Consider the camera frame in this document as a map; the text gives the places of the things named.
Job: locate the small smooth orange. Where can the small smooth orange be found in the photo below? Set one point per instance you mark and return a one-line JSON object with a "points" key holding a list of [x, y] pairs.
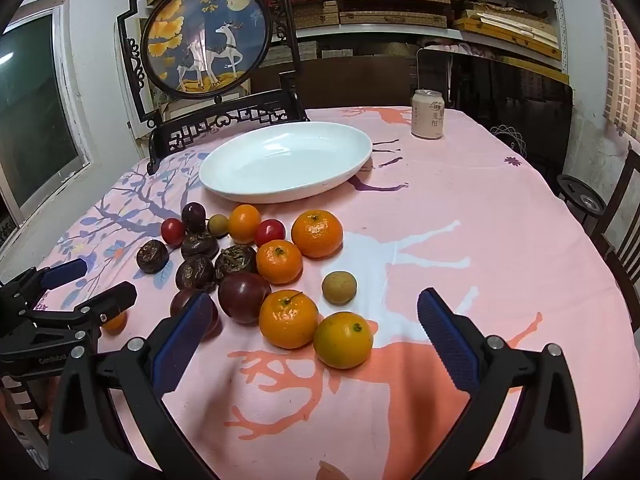
{"points": [[244, 223]]}

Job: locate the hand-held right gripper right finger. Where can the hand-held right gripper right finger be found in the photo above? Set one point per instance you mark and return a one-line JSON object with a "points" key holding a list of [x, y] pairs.
{"points": [[447, 340]]}

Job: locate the shelf of wooden boxes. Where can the shelf of wooden boxes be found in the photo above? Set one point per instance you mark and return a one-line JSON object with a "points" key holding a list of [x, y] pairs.
{"points": [[390, 5]]}

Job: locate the large tangerine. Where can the large tangerine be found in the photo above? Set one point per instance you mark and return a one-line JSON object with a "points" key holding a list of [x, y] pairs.
{"points": [[317, 233]]}

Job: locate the pale beverage can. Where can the pale beverage can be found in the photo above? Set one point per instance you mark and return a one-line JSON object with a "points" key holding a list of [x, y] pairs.
{"points": [[428, 115]]}

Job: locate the tangerine with stem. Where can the tangerine with stem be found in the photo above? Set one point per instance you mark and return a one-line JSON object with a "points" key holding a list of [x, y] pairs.
{"points": [[288, 319]]}

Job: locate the white oval plate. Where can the white oval plate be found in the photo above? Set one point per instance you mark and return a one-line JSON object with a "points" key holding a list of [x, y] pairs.
{"points": [[285, 160]]}

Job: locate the round deer screen black stand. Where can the round deer screen black stand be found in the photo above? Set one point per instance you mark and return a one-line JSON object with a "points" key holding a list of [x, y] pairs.
{"points": [[210, 35]]}

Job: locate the black flat panel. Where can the black flat panel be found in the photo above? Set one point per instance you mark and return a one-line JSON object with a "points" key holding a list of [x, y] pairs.
{"points": [[500, 100]]}

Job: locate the red cherry tomato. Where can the red cherry tomato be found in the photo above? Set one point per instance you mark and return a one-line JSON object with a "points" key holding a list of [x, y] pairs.
{"points": [[173, 231], [270, 233]]}

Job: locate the dark wooden chair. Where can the dark wooden chair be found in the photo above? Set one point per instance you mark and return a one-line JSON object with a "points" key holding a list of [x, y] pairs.
{"points": [[622, 220]]}

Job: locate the black round disc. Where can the black round disc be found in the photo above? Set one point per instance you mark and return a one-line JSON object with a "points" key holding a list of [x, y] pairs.
{"points": [[580, 197]]}

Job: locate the brown board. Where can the brown board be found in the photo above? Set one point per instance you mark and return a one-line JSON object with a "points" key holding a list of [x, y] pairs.
{"points": [[350, 80]]}

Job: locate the smooth purple passion fruit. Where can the smooth purple passion fruit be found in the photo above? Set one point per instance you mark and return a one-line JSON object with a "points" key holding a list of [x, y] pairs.
{"points": [[181, 306], [244, 297]]}

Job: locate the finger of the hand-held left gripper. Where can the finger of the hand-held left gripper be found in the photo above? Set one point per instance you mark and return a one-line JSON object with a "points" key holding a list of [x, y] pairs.
{"points": [[112, 300], [65, 272]]}

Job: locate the dark plum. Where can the dark plum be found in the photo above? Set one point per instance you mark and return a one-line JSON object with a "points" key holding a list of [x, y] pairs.
{"points": [[193, 216]]}

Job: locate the window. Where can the window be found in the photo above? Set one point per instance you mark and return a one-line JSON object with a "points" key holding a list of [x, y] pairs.
{"points": [[30, 125]]}

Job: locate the dark wrinkled passion fruit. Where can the dark wrinkled passion fruit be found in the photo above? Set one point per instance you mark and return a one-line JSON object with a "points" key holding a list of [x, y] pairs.
{"points": [[199, 246], [196, 273], [152, 256], [236, 261]]}

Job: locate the yellowish orange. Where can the yellowish orange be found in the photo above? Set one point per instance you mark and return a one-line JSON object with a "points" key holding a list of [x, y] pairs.
{"points": [[343, 340]]}

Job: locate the small tangerine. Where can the small tangerine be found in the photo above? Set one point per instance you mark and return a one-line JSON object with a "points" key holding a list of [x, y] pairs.
{"points": [[115, 324]]}

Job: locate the small longan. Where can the small longan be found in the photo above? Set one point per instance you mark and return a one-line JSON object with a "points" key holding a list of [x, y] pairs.
{"points": [[218, 225]]}

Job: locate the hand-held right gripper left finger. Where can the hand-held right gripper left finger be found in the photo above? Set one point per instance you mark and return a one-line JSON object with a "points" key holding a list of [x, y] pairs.
{"points": [[182, 340]]}

